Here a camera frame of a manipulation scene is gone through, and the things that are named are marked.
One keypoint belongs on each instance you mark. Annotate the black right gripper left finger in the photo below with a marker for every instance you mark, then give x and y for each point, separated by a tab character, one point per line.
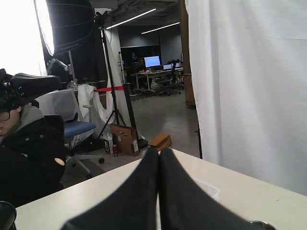
132	206

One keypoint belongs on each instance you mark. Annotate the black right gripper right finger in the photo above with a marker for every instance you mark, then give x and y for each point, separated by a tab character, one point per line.
185	206

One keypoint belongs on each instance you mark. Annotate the steel cup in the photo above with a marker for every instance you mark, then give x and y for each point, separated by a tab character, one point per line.
262	225

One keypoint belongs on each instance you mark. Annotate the white perforated plastic basket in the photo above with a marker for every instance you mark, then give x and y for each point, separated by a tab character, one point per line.
208	188

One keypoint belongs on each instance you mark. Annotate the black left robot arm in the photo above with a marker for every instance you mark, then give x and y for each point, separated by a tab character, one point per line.
8	216

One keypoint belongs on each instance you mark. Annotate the red drink can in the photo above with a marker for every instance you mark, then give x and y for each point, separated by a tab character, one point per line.
115	150

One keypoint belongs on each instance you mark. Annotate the small brown cardboard box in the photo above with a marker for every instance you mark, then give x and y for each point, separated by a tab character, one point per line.
161	141

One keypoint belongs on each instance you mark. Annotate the open cardboard box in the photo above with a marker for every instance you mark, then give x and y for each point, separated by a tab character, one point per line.
126	139

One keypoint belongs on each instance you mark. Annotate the white carton box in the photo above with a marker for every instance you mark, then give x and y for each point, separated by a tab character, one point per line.
108	140

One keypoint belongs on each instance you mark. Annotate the white cloth on chair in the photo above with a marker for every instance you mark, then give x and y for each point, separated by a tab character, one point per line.
89	100

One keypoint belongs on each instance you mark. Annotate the person in black jacket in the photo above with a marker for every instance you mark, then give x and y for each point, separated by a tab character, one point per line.
32	151

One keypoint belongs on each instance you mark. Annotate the red barrier tape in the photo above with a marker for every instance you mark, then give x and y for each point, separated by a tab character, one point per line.
109	89

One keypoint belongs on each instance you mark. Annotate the blue office chair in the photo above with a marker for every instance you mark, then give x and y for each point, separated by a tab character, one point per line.
64	104

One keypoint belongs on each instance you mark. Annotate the lit computer monitor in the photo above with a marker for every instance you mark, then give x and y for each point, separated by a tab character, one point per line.
152	61

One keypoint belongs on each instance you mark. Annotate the white backdrop curtain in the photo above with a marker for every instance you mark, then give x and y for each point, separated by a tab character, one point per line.
248	61

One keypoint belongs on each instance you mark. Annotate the black light stand tripod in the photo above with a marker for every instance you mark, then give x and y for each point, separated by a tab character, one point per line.
101	18

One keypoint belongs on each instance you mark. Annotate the black softbox light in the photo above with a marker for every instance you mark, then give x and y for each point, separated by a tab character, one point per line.
64	24

